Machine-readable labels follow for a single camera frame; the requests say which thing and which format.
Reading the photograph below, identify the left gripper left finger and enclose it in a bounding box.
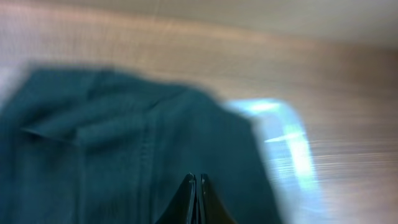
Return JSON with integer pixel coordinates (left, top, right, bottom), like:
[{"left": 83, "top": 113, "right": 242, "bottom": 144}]
[{"left": 156, "top": 174, "right": 197, "bottom": 224}]

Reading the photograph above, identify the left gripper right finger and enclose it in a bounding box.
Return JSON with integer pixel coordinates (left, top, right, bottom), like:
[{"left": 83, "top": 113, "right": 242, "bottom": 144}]
[{"left": 198, "top": 174, "right": 236, "bottom": 224}]

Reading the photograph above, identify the clear plastic storage container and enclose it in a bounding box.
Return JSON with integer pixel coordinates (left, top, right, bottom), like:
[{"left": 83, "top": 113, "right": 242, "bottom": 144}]
[{"left": 225, "top": 98, "right": 330, "bottom": 224}]

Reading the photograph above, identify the black garment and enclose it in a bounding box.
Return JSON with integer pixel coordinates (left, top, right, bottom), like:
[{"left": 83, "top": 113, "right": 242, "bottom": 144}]
[{"left": 1, "top": 67, "right": 282, "bottom": 223}]

